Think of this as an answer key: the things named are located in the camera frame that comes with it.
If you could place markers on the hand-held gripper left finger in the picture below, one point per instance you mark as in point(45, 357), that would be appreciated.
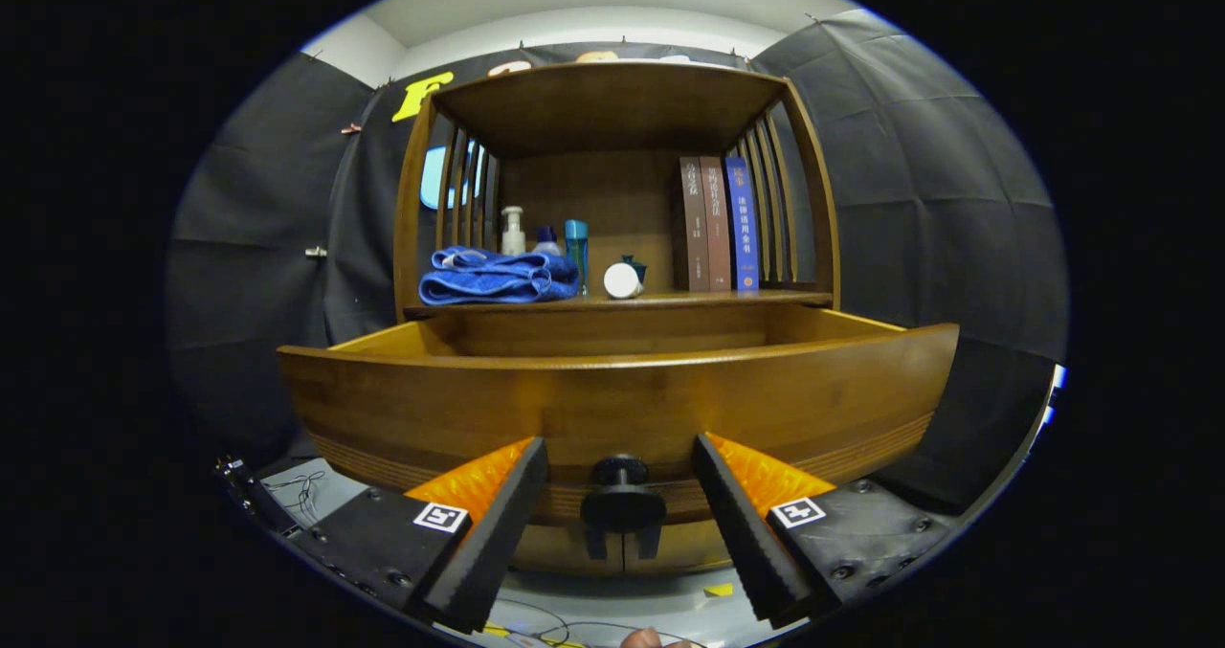
point(498, 538)

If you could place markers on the blue book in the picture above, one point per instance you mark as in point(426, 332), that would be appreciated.
point(743, 227)

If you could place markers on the tall teal bottle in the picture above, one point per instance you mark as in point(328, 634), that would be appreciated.
point(576, 241)

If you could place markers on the white pump bottle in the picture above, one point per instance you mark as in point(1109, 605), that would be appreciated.
point(513, 238)

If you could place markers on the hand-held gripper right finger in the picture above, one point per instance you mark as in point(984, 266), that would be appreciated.
point(742, 533)

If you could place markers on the reddish brown book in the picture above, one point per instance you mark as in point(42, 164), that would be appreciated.
point(717, 227)

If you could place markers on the black backdrop cloth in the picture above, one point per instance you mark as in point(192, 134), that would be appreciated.
point(957, 198)

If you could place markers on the blue lidded ceramic cup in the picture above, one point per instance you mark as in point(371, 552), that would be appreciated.
point(638, 267)

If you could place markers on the white tube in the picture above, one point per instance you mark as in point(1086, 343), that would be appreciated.
point(622, 281)

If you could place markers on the wooden cabinet door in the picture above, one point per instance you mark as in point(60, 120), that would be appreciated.
point(694, 557)
point(550, 557)

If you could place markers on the blue folded towel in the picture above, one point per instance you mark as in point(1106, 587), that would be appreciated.
point(488, 279)

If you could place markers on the small yellow tape piece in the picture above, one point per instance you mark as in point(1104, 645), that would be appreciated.
point(719, 590)

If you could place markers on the wooden cabinet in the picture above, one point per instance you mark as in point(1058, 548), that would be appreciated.
point(612, 102)

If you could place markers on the dark brown book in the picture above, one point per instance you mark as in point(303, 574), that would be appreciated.
point(694, 227)

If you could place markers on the wooden drawer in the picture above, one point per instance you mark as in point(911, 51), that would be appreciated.
point(612, 409)

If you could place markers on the wooden countertop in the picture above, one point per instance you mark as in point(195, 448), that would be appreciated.
point(689, 299)

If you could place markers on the white bottle with blue cap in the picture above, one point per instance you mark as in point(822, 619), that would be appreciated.
point(547, 244)

